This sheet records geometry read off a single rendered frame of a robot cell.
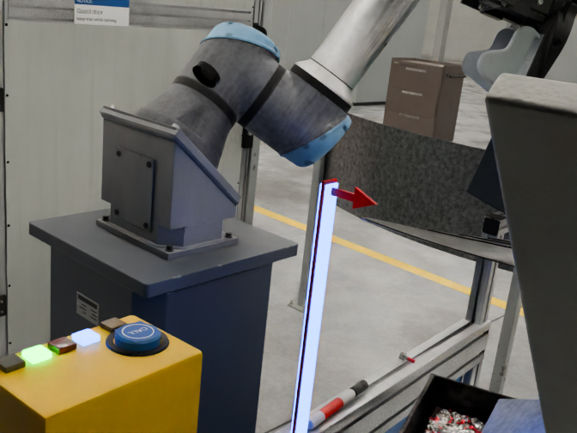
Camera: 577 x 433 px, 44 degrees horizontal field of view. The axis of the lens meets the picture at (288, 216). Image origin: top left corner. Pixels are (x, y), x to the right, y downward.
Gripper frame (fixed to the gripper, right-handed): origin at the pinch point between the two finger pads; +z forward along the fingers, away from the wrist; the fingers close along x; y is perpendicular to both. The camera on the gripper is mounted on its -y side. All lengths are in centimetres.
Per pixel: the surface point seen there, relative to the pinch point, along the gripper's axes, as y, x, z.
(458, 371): -31, -44, 38
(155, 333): 24.9, 3.5, 28.9
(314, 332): 5.7, -13.0, 29.6
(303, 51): -155, -1024, -81
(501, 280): -179, -295, 54
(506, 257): -0.5, 9.2, 11.8
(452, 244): 3.4, 6.7, 12.5
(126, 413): 25.7, 9.7, 33.8
